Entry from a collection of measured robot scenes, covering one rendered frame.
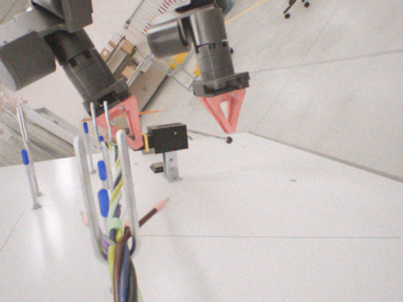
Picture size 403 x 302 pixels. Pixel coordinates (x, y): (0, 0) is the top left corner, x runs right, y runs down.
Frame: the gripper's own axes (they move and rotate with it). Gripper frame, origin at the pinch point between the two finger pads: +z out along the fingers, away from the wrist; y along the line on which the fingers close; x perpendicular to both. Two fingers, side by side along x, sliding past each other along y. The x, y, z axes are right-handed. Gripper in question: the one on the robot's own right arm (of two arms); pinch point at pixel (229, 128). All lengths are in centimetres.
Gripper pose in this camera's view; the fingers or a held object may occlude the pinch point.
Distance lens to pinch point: 52.9
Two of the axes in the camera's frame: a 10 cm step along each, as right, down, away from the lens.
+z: 2.3, 9.3, 2.8
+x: 9.0, -3.1, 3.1
